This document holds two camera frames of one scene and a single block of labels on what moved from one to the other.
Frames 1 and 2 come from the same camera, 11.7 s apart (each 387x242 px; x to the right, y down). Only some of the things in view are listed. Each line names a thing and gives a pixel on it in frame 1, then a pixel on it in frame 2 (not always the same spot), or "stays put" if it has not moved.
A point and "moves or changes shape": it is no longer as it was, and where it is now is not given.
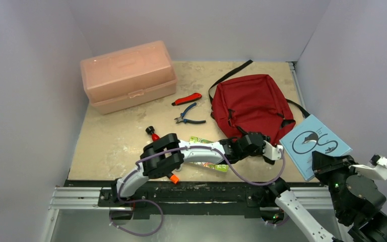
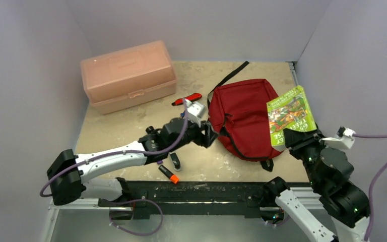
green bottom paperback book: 222,168 → 291,110
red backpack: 254,104 moves or changes shape
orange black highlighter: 174,179 stays put
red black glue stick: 150,129 stays put
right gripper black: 329,166 → 298,139
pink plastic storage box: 129,76 stays put
